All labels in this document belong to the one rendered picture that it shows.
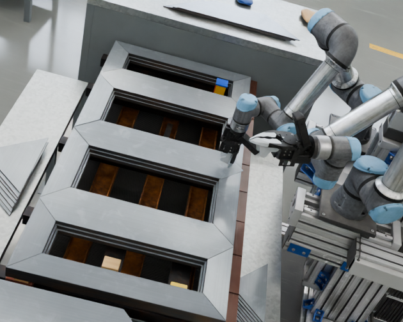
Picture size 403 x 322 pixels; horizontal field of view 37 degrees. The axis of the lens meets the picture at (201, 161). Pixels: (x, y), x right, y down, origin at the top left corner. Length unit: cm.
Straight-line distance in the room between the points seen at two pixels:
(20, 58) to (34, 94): 163
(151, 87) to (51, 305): 131
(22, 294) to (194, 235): 65
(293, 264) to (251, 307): 96
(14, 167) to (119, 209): 48
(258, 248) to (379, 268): 52
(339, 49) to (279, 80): 102
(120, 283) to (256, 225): 82
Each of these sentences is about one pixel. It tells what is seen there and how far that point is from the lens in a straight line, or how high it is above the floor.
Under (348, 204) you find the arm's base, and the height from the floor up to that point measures 109.
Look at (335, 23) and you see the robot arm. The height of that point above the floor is 157.
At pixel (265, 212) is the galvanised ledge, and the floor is 68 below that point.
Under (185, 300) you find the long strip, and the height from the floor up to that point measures 86.
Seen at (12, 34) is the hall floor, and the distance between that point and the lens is 481.
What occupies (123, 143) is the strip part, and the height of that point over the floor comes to 86.
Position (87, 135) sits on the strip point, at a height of 86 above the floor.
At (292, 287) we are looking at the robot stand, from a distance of 310.
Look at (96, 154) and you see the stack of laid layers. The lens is 251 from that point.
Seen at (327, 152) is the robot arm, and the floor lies 145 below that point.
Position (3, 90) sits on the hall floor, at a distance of 421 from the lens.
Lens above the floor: 248
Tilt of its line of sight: 39 degrees down
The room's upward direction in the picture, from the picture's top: 17 degrees clockwise
